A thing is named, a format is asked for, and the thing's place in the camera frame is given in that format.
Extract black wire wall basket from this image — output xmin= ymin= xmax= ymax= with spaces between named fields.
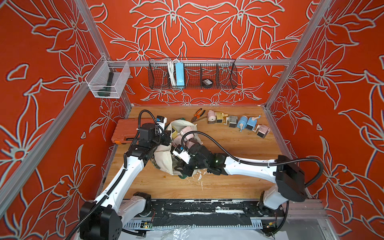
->
xmin=148 ymin=58 xmax=239 ymax=90

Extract pink square pencil sharpener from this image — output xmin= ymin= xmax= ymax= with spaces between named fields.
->
xmin=179 ymin=126 xmax=197 ymax=136

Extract light blue box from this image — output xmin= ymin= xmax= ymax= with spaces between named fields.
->
xmin=175 ymin=62 xmax=185 ymax=88

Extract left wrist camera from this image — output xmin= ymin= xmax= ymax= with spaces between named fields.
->
xmin=156 ymin=116 xmax=167 ymax=130

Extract pink black sharpener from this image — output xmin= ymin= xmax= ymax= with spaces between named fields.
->
xmin=256 ymin=125 xmax=271 ymax=139

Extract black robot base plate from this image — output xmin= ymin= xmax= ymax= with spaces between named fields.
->
xmin=125 ymin=198 xmax=286 ymax=228

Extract orange handled pliers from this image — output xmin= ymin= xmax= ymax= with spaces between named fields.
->
xmin=192 ymin=108 xmax=206 ymax=122

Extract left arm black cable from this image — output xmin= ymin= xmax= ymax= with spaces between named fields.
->
xmin=65 ymin=109 xmax=160 ymax=240

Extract clear acrylic wall bin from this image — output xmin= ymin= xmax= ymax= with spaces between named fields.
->
xmin=85 ymin=56 xmax=131 ymax=99

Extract cream tote bag green handles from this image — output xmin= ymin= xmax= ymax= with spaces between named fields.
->
xmin=151 ymin=120 xmax=198 ymax=178

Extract white coiled cable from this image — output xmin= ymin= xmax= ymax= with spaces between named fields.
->
xmin=167 ymin=59 xmax=177 ymax=87

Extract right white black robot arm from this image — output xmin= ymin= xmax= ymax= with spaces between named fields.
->
xmin=172 ymin=144 xmax=308 ymax=210

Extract yellow pencil sharpener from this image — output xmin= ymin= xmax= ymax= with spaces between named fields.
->
xmin=215 ymin=112 xmax=229 ymax=125

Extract blue crank pencil sharpener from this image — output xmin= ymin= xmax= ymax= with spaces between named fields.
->
xmin=246 ymin=115 xmax=261 ymax=131

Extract grey clear pencil sharpener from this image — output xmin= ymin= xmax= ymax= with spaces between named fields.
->
xmin=227 ymin=116 xmax=239 ymax=128

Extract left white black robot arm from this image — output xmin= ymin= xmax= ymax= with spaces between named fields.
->
xmin=75 ymin=117 xmax=171 ymax=240

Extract orange plastic tool case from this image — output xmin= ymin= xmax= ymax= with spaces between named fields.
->
xmin=112 ymin=118 xmax=139 ymax=145

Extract dark green flashlight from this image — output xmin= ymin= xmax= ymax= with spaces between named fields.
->
xmin=98 ymin=72 xmax=114 ymax=97

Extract small black device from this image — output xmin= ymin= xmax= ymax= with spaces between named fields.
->
xmin=202 ymin=79 xmax=214 ymax=88

